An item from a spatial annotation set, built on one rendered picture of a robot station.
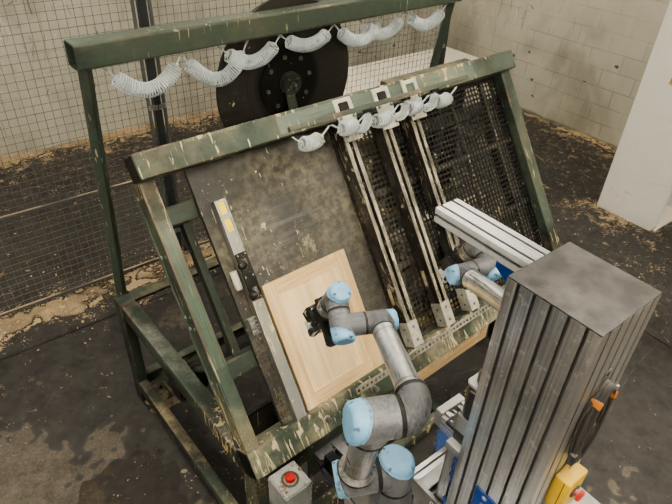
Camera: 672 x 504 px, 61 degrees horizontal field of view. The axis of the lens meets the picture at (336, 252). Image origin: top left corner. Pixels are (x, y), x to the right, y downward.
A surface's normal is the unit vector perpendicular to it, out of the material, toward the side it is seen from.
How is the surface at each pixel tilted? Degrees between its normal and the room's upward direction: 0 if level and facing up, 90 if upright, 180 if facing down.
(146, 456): 0
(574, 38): 90
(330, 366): 56
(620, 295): 0
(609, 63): 90
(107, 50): 90
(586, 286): 0
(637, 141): 90
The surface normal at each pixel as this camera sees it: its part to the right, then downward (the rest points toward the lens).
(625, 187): -0.79, 0.33
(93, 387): 0.04, -0.80
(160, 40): 0.64, 0.47
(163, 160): 0.55, -0.07
